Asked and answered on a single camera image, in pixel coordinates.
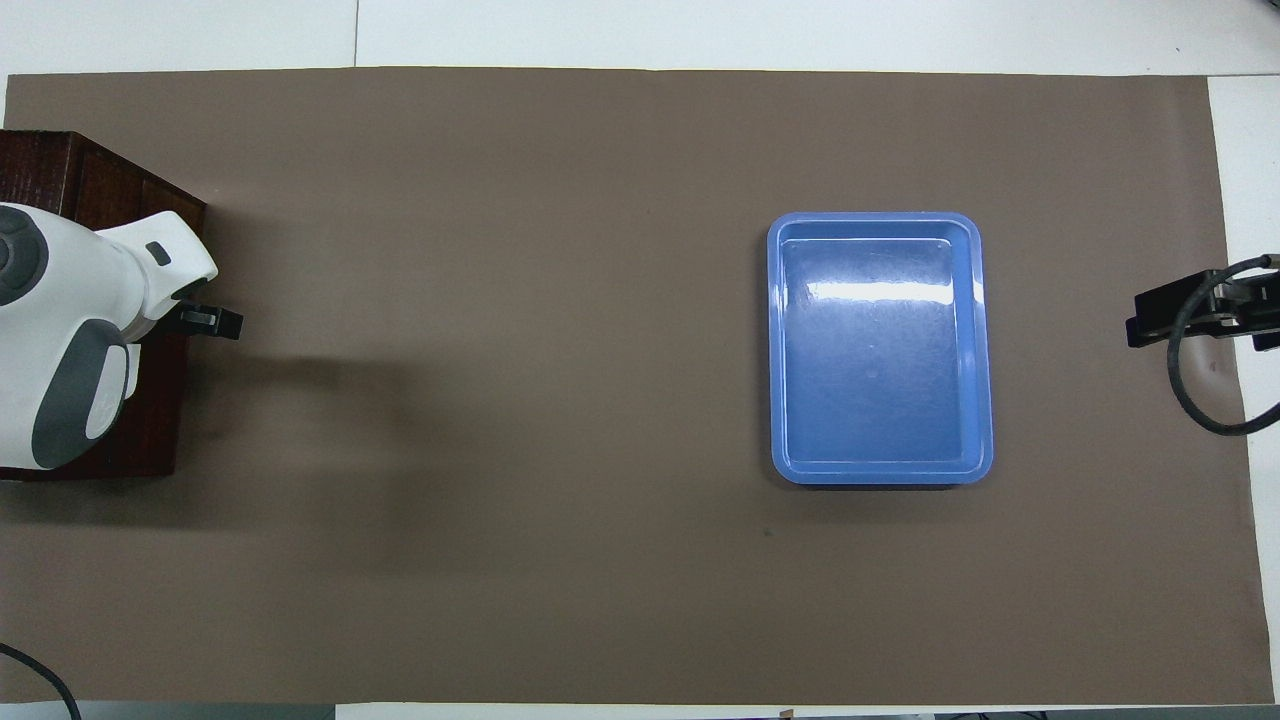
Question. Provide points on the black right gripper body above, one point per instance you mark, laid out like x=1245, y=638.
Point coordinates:
x=1252, y=300

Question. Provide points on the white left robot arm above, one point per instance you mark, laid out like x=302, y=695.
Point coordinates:
x=60, y=330

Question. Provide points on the dark wooden drawer cabinet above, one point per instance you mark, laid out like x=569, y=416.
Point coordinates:
x=35, y=165

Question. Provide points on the blue plastic tray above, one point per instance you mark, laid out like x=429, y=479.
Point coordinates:
x=880, y=350

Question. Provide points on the brown paper table mat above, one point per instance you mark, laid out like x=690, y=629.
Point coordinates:
x=560, y=300

